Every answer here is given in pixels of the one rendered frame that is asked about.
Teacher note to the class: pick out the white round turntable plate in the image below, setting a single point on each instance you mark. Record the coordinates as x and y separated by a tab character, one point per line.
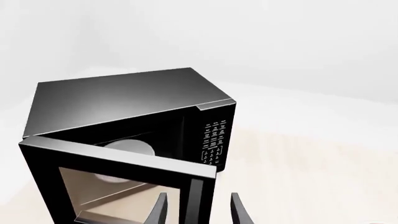
132	147

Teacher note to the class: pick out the black microwave oven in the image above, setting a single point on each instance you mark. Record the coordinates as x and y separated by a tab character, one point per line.
124	102

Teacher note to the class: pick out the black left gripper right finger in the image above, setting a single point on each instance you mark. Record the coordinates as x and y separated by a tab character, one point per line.
240	210

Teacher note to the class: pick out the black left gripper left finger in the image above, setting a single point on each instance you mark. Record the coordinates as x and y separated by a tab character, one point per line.
161	210

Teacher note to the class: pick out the black microwave door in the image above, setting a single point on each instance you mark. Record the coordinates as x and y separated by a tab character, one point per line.
124	168

